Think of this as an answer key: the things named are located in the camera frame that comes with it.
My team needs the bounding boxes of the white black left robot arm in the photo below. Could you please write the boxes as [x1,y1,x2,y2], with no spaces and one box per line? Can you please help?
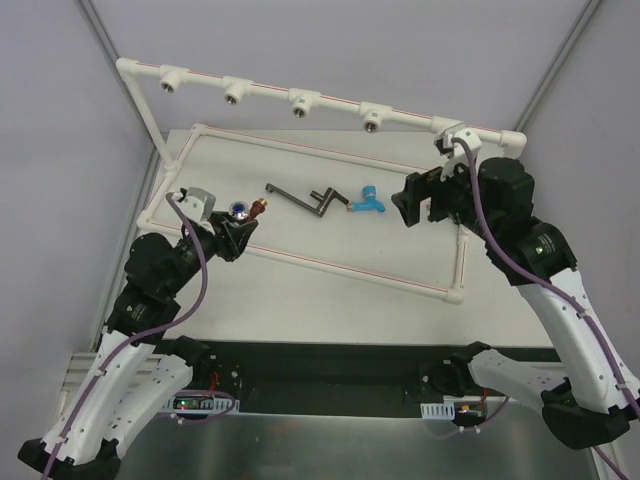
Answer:
[18,211,259,479]

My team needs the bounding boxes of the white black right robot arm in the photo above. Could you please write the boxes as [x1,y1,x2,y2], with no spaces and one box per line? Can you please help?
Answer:
[391,157,639,450]

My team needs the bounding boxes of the blue plastic faucet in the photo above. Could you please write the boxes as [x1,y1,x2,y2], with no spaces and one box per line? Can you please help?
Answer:
[347,185,386,213]

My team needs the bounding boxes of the grey metal long-spout faucet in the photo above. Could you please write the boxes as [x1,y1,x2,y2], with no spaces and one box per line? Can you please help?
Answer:
[264,183,349,220]

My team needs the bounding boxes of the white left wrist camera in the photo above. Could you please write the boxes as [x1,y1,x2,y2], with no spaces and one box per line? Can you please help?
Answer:
[171,187,216,223]

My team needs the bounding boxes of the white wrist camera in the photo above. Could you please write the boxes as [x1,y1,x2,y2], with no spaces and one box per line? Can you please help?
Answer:
[171,187,216,223]
[434,123,483,168]

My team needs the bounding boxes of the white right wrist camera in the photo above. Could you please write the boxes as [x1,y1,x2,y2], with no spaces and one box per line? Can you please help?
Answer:
[434,123,483,168]

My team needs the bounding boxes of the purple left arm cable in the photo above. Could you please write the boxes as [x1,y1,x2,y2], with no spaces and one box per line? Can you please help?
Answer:
[42,192,239,480]

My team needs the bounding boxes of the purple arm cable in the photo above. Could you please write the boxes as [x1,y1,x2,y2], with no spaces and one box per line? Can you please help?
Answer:
[42,192,239,480]
[452,137,640,480]

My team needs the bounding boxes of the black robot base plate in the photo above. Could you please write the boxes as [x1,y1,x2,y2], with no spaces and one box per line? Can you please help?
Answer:
[94,337,574,416]

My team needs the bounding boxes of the white PVC pipe frame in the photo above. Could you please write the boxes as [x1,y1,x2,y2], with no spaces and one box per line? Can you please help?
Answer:
[115,56,528,306]

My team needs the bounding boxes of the left white cable duct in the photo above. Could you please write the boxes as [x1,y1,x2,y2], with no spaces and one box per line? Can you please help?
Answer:
[160,394,240,415]

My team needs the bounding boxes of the white cable duct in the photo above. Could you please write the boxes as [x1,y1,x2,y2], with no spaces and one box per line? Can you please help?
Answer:
[419,399,487,421]
[160,394,240,415]

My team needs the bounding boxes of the aluminium enclosure frame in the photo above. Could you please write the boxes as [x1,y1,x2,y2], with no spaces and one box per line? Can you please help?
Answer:
[29,0,640,480]

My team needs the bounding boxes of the right white cable duct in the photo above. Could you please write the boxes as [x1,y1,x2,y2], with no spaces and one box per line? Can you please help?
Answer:
[419,399,487,421]

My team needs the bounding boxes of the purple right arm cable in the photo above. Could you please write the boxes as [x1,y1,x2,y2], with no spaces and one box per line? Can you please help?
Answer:
[452,137,640,480]

